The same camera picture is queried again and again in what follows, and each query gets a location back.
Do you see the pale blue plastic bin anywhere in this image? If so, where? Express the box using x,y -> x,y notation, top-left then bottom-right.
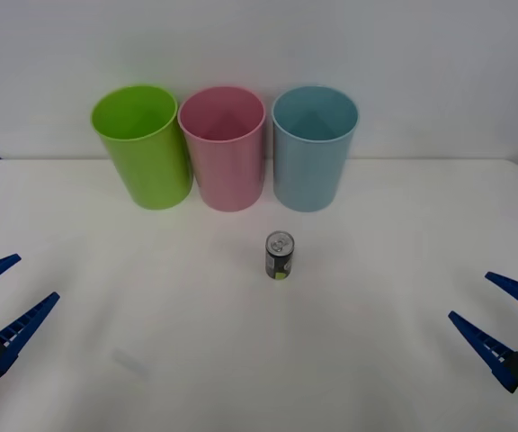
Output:
271,85 -> 360,213

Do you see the black drink can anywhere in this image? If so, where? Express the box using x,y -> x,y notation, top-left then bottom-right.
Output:
264,230 -> 296,282

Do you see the green plastic bin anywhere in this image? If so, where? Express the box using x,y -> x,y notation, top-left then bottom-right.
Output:
89,84 -> 194,211

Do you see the pink plastic bin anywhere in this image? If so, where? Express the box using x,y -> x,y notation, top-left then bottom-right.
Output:
177,85 -> 267,213

